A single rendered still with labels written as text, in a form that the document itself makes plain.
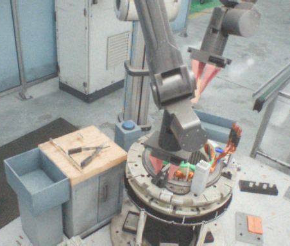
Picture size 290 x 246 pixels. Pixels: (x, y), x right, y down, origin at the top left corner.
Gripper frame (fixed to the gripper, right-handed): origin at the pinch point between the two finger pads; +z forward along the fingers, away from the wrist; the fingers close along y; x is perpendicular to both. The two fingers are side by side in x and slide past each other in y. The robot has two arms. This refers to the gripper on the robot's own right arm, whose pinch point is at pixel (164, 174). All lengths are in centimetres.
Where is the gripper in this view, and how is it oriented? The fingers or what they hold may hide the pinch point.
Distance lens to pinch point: 81.4
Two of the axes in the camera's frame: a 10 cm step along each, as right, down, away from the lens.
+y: 9.0, 3.3, -2.9
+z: -1.3, 8.3, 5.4
